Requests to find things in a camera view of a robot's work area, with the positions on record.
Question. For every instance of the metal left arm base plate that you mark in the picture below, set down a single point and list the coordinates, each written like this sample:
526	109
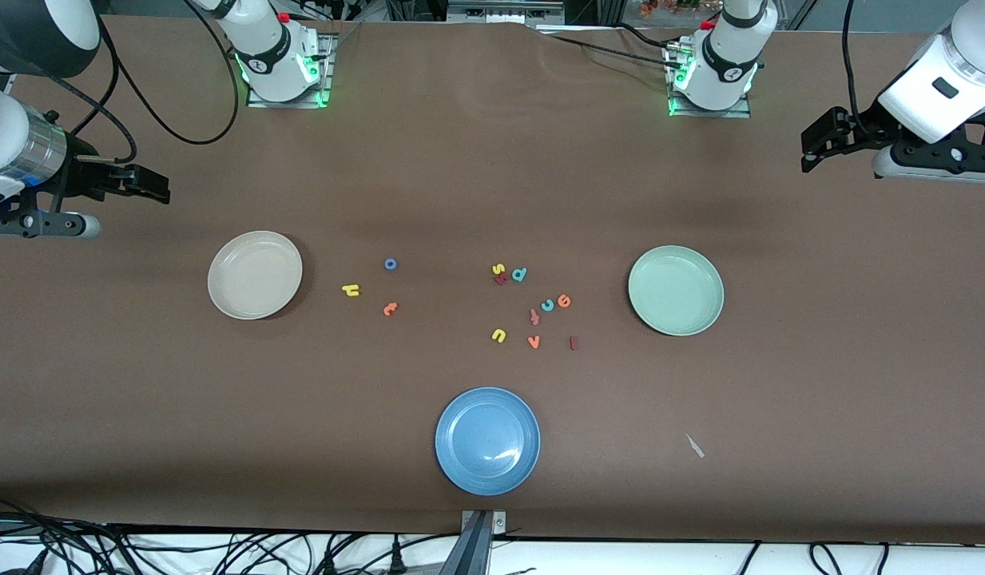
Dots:
740	110

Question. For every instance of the silver metal frame piece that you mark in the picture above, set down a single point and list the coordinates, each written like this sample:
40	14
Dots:
504	14

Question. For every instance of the blue round plate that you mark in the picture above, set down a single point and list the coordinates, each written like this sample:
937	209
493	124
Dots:
487	441

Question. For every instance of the orange dried flowers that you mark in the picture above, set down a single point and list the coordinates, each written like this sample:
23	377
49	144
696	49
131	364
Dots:
660	6

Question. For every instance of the silver camera mount bracket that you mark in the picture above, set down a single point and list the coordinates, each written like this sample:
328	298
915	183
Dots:
498	523

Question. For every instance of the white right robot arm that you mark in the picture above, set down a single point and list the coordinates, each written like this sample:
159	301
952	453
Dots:
268	48

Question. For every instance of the beige round plate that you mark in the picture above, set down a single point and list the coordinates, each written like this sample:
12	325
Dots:
255	275

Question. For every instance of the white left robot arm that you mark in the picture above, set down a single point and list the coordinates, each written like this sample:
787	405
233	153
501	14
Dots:
732	48

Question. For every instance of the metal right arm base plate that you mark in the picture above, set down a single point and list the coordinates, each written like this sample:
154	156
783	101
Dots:
329	80

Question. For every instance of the aluminium frame rail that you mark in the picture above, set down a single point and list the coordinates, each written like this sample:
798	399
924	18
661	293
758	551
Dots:
11	80

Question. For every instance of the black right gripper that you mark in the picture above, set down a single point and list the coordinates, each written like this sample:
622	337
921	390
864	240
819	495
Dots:
83	176

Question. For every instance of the black power plug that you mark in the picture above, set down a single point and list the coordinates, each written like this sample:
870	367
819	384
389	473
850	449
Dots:
330	565
397	559

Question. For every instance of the brown table cover sheet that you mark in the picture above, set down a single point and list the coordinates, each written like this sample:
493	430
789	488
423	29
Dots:
140	399

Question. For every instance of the pale green round plate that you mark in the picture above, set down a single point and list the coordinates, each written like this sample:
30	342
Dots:
676	290

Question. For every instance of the small white paper scrap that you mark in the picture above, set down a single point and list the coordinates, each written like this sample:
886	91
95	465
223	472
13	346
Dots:
695	447

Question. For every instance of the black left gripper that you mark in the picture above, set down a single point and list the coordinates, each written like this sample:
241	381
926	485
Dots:
858	136

